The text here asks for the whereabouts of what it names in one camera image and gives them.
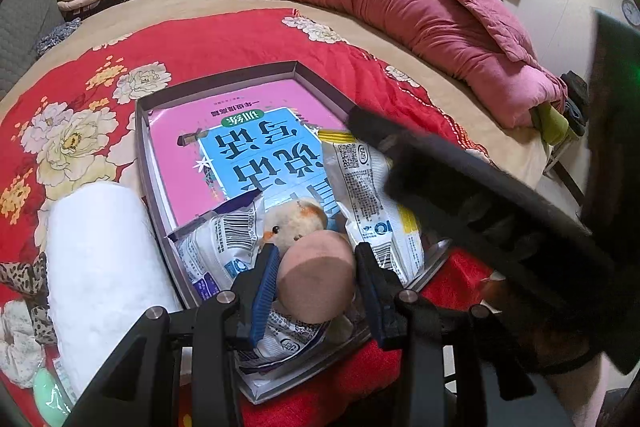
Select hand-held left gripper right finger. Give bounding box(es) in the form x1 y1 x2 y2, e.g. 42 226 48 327
354 243 551 427

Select leopard print scrunchie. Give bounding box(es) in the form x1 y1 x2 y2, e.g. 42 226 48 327
0 252 58 348

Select white and yellow snack packet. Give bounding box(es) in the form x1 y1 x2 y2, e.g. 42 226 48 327
317 129 426 285

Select blue patterned cloth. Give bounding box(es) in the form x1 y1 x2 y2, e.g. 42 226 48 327
37 18 82 55

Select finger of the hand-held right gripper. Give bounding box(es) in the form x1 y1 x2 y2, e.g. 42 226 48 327
346 107 417 158
389 139 616 303

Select round tan soft puff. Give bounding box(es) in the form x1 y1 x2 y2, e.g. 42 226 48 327
276 230 357 323

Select dark clothes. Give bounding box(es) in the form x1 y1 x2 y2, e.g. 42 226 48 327
560 71 591 138

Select white paper towel roll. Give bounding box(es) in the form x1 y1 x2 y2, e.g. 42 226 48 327
46 181 183 400

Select red floral blanket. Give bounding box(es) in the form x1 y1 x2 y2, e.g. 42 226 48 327
0 8 493 427

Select green cloth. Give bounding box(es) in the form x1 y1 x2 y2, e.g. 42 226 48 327
531 103 570 146

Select pink quilt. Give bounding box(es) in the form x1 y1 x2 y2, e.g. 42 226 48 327
228 0 568 128

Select mint green item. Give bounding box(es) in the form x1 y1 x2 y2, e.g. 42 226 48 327
32 367 76 425

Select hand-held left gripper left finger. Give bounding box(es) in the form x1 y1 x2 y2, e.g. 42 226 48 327
65 247 281 427

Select grey padded headboard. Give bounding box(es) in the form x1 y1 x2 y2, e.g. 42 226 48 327
0 0 66 100

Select white and blue snack packet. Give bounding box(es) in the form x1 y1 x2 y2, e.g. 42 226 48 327
166 189 266 305
235 307 331 375

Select shallow grey box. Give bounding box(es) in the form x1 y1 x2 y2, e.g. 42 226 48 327
135 61 453 405

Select metal rack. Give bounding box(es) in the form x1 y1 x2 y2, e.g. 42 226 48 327
542 139 588 208

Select pink book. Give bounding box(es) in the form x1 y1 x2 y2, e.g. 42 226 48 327
148 89 351 228

